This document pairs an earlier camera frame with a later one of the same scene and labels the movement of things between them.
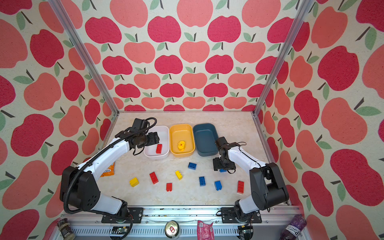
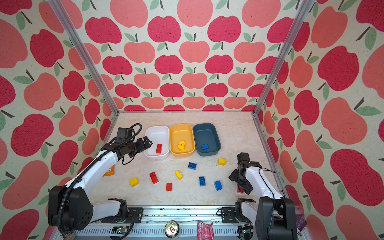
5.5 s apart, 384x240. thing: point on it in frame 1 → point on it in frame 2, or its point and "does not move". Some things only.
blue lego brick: [218, 185] does not move
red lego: [159, 148] does not move
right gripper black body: [218, 164] → [243, 185]
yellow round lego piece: [181, 145] does not move
